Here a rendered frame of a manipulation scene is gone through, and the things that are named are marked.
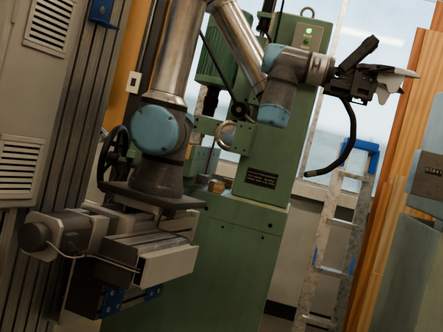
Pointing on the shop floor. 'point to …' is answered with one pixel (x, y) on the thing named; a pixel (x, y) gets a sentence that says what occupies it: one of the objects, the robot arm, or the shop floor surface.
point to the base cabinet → (211, 286)
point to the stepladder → (342, 296)
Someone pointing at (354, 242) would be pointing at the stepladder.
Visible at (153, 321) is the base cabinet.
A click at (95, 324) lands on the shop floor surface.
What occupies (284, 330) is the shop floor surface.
